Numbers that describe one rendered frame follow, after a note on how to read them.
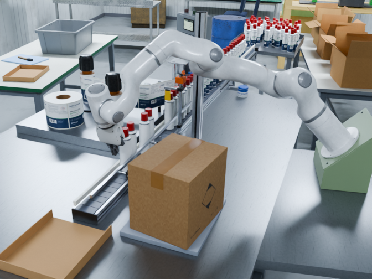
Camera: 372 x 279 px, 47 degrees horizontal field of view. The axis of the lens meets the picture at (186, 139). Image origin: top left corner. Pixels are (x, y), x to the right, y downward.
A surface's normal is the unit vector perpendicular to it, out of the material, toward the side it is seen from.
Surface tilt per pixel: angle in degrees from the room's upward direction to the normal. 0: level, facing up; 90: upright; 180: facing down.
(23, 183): 0
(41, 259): 0
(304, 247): 0
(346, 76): 90
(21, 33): 90
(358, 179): 90
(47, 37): 95
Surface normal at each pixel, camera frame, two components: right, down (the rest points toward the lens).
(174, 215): -0.48, 0.36
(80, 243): 0.03, -0.90
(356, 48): -0.06, 0.57
